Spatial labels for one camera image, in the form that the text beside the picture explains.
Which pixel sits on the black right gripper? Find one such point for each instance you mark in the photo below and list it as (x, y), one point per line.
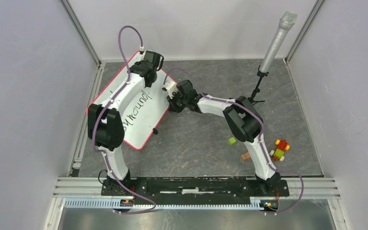
(173, 107)

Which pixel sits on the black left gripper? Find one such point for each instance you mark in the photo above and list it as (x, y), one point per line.
(137, 63)

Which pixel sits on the pink framed whiteboard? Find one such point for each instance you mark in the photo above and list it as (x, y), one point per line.
(144, 112)

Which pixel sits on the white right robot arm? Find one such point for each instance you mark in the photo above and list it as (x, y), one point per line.
(243, 120)

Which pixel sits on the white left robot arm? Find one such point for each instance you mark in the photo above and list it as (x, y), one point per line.
(105, 123)

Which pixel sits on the green toy cube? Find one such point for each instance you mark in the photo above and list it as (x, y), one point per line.
(232, 141)

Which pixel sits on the black microphone tripod stand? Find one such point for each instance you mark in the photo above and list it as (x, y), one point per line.
(256, 90)

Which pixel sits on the brown wooden block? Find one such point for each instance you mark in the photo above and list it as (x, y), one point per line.
(245, 156)

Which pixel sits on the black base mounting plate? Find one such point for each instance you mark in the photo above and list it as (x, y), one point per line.
(192, 190)

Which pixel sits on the red green toy car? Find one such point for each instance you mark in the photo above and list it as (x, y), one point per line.
(281, 147)

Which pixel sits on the silver microphone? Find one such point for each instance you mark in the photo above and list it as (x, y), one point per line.
(286, 22)

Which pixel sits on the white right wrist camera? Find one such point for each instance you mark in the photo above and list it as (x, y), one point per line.
(170, 88)

